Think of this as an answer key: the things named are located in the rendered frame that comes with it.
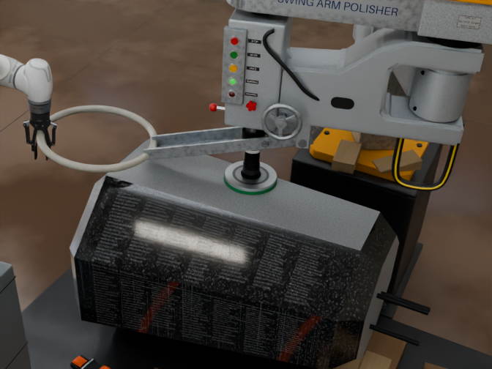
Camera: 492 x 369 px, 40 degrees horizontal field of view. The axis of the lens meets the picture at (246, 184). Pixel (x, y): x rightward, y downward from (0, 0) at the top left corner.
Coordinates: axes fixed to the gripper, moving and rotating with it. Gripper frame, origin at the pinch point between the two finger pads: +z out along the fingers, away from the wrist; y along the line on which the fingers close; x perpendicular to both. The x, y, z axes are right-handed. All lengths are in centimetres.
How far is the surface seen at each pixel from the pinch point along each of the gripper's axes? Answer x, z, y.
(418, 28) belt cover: -40, -87, 127
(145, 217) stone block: -31, 6, 45
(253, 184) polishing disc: -24, -8, 86
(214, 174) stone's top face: -13, -4, 71
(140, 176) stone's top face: -14.5, -1.3, 41.7
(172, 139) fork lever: -3, -13, 53
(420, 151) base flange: 20, -2, 172
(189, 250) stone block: -46, 9, 62
